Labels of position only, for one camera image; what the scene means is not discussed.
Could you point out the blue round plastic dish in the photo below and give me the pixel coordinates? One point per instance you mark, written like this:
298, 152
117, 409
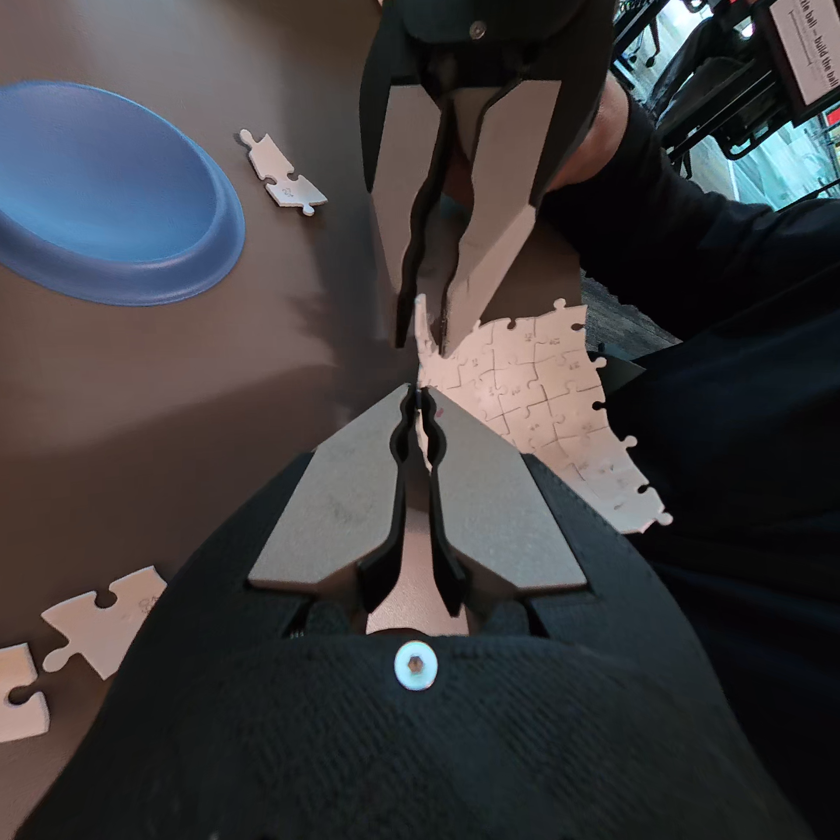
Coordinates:
98, 177

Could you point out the person's right hand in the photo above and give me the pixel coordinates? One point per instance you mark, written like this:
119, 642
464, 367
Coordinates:
590, 144

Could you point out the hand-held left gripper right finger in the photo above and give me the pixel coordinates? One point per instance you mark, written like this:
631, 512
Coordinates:
505, 525

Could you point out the white sign in black frame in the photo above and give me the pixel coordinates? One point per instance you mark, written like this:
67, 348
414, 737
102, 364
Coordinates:
807, 52

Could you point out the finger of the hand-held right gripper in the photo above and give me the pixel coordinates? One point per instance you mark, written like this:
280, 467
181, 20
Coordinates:
505, 164
400, 164

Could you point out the partly built white puzzle ball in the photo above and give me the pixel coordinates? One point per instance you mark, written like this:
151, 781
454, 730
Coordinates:
538, 394

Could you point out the white puzzle piece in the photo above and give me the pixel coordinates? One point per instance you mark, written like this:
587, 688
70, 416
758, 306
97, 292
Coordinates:
19, 663
92, 623
282, 174

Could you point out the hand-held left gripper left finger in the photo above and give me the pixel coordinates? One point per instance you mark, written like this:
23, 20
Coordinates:
328, 518

